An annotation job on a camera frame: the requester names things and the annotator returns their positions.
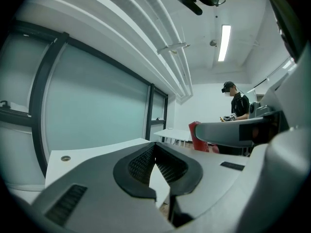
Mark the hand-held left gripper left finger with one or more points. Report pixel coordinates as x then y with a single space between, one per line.
97 193

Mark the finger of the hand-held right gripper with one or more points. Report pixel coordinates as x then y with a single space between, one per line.
218 132

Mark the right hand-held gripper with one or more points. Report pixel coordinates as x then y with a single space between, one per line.
296 96

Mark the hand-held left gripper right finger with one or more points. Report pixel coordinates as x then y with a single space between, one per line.
213 178

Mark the red object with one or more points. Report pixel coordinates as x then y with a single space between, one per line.
198 145

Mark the office glass partition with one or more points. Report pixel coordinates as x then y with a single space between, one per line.
274 74

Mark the white background table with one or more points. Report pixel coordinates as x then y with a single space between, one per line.
173 135

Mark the small black framed window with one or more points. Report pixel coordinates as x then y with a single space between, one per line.
158 110

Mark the person's black shirt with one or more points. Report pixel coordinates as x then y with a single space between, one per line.
283 16

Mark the long ceiling light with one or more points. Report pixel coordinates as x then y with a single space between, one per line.
224 42

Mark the round ceiling smoke detector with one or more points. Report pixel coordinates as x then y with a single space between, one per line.
213 43

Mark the thick white ceiling pipe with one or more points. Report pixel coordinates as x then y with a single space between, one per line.
167 28

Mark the thin white ceiling pipe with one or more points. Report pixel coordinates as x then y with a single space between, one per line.
136 33

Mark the black framed double window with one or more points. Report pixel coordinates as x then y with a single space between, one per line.
22 86

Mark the white pipe hanger bracket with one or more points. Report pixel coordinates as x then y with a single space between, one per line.
172 48

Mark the black head-mounted camera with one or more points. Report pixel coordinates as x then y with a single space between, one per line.
189 2

